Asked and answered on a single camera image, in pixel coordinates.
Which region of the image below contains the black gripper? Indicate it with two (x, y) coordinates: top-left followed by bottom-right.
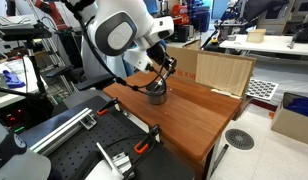
(146, 42), (178, 81)

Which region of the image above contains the brown cardboard box panel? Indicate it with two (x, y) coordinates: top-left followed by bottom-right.
(165, 45), (257, 100)

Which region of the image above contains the orange and black clamp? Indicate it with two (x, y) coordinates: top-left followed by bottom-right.
(133, 124), (161, 155)
(96, 97), (120, 117)

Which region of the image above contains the black office chair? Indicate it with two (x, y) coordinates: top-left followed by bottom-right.
(45, 63), (118, 103)

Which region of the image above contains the small wooden box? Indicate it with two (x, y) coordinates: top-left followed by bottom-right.
(246, 28), (267, 44)

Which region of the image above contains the black perforated breadboard plate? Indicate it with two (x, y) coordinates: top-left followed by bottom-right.
(47, 109), (152, 180)

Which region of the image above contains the checkerboard calibration board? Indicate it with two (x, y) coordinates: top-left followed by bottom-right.
(245, 78), (280, 102)

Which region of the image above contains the round floor drain grate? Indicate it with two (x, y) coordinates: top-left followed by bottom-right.
(224, 128), (255, 151)

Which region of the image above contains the white work table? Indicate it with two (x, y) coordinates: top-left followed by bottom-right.
(219, 33), (308, 58)

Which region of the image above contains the black tripod stand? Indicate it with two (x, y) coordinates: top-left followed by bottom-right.
(0, 39), (55, 124)

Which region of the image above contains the open cardboard box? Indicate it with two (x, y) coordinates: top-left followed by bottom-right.
(270, 91), (308, 146)

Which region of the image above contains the blue glove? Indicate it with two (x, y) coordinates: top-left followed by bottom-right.
(2, 69), (27, 90)

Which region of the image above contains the computer case with leds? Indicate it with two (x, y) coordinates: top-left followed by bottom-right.
(0, 105), (28, 135)

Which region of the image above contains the grey and navy cap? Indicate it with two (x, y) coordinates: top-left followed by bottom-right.
(0, 117), (52, 180)

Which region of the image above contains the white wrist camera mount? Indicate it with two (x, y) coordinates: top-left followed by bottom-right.
(123, 49), (154, 74)

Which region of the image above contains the steel cup with handles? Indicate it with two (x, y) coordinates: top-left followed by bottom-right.
(145, 81), (169, 106)

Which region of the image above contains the small aluminium bracket rail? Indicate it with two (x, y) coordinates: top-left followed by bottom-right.
(95, 141), (136, 180)

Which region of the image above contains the long aluminium extrusion rail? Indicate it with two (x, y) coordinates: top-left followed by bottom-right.
(29, 107), (98, 157)

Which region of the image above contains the black camera on tripod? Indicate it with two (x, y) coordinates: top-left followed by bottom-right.
(0, 21), (53, 42)

